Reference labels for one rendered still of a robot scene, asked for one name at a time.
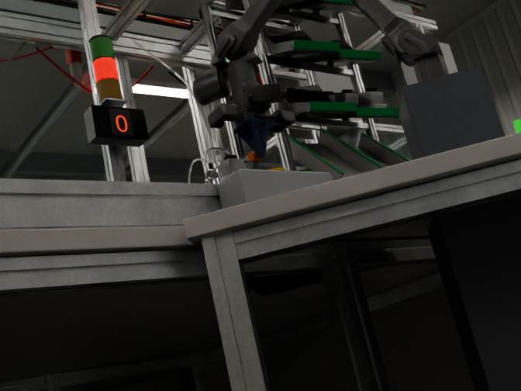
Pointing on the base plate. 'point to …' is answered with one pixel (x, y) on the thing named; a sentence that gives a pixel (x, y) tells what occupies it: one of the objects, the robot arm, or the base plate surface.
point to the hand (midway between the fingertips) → (258, 141)
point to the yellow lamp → (108, 89)
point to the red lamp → (105, 68)
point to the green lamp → (101, 48)
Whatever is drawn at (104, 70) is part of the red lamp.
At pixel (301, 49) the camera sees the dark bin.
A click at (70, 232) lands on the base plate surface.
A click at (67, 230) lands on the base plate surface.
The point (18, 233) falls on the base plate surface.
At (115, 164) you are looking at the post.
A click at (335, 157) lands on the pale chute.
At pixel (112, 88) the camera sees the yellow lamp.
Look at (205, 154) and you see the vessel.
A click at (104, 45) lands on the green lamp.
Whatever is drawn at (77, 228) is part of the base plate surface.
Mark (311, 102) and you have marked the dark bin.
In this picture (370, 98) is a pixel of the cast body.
